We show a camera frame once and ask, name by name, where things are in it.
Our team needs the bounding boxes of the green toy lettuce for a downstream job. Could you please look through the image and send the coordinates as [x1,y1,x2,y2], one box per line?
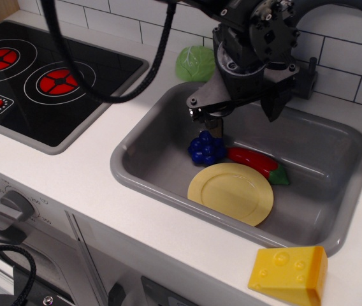
[175,46,215,82]

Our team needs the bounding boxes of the yellow toy plate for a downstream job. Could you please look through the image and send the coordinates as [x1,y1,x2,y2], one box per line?
[187,163,274,226]

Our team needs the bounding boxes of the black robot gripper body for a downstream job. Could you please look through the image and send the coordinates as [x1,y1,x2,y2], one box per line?
[186,24,300,119]

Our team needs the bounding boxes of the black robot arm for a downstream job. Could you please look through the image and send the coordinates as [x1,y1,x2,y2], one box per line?
[187,1,299,138]

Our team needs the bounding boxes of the red toy chili pepper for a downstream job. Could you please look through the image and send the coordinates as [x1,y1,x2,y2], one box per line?
[227,147,289,186]

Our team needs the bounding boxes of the black braided cable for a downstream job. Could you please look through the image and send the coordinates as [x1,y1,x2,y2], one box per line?
[40,0,178,104]

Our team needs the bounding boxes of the dark grey faucet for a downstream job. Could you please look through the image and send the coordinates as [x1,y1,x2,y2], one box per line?
[289,0,362,99]

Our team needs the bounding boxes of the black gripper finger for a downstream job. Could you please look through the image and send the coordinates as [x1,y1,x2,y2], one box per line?
[260,86,292,122]
[189,108,224,138]

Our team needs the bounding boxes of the black lower cable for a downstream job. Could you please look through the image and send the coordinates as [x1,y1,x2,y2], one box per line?
[0,245,37,306]

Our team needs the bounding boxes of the grey sink basin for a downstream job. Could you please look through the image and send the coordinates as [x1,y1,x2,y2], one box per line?
[110,82,362,255]

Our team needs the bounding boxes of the grey toy oven front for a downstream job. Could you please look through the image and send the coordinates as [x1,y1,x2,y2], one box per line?
[0,174,198,305]

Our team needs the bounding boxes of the yellow toy cheese wedge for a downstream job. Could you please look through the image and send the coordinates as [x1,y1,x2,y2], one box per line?
[247,246,328,305]

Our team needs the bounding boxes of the grey oven knob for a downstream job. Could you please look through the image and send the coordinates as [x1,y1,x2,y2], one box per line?
[0,190,34,221]

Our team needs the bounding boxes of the black toy stove top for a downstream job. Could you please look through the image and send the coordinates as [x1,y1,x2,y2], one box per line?
[0,20,150,156]

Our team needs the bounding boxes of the blue toy blueberries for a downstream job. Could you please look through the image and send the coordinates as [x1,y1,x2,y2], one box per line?
[187,131,227,166]

